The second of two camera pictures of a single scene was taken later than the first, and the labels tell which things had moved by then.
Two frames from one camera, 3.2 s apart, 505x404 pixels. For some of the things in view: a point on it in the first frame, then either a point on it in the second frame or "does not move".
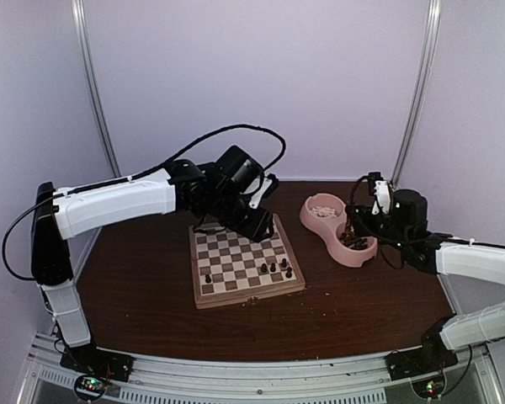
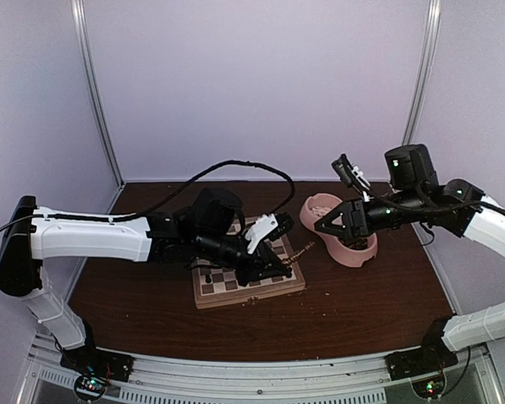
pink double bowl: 326,214 does not move
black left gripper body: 226,210 to 210,247
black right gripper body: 392,232 to 410,208
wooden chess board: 230,267 does not move
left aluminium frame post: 83,34 does not move
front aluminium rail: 355,380 does not move
